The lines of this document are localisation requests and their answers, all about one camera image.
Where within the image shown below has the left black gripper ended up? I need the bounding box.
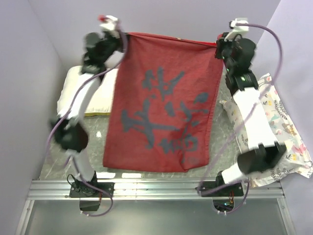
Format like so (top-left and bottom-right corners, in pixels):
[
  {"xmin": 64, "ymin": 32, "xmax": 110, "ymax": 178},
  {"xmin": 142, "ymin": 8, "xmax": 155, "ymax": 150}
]
[{"xmin": 99, "ymin": 27, "xmax": 129, "ymax": 62}]

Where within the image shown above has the white pillow yellow edge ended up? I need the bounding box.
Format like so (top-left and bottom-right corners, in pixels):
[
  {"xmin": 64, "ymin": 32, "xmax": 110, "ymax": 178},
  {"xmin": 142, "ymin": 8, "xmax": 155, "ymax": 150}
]
[{"xmin": 57, "ymin": 66, "xmax": 118, "ymax": 117}]

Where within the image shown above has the red pillowcase grey print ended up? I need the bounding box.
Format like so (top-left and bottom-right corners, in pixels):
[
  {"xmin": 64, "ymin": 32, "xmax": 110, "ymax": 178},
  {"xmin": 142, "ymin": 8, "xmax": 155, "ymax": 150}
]
[{"xmin": 103, "ymin": 32, "xmax": 223, "ymax": 172}]

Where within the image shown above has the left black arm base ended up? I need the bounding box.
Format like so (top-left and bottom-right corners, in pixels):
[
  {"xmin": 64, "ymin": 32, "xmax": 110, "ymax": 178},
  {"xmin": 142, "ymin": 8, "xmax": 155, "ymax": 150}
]
[{"xmin": 67, "ymin": 173, "xmax": 115, "ymax": 214}]

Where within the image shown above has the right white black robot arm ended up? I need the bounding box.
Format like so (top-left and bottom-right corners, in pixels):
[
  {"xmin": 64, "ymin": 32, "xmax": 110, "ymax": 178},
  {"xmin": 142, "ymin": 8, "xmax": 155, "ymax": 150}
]
[{"xmin": 215, "ymin": 35, "xmax": 287, "ymax": 196}]

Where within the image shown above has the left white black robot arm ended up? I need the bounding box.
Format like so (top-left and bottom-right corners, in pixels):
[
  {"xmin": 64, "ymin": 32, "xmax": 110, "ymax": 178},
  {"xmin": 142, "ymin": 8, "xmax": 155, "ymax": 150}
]
[{"xmin": 46, "ymin": 30, "xmax": 128, "ymax": 197}]

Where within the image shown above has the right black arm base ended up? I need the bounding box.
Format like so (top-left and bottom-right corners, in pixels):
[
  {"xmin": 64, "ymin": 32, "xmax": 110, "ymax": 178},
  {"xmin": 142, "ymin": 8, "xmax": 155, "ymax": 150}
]
[{"xmin": 195, "ymin": 180, "xmax": 250, "ymax": 215}]

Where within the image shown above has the floral patterned white pillow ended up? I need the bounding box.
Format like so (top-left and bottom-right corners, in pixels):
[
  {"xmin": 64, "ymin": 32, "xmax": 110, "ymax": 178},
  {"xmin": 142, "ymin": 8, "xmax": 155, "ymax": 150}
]
[{"xmin": 219, "ymin": 73, "xmax": 313, "ymax": 187}]

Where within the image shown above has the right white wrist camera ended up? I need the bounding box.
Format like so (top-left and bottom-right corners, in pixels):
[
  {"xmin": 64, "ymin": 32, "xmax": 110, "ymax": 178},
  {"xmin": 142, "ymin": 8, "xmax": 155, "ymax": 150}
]
[{"xmin": 224, "ymin": 18, "xmax": 249, "ymax": 41}]

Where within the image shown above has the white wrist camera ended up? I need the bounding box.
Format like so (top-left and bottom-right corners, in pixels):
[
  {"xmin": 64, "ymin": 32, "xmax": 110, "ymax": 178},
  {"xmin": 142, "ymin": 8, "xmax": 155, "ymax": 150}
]
[
  {"xmin": 224, "ymin": 18, "xmax": 249, "ymax": 41},
  {"xmin": 98, "ymin": 15, "xmax": 119, "ymax": 31}
]

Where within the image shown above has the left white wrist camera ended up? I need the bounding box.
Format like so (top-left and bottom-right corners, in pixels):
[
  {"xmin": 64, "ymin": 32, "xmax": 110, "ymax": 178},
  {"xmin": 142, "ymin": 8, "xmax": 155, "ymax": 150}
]
[{"xmin": 98, "ymin": 15, "xmax": 119, "ymax": 31}]

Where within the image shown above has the aluminium mounting rail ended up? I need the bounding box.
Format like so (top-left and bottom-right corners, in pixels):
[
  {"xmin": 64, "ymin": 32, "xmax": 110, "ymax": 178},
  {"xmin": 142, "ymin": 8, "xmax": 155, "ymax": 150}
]
[{"xmin": 16, "ymin": 179, "xmax": 296, "ymax": 235}]

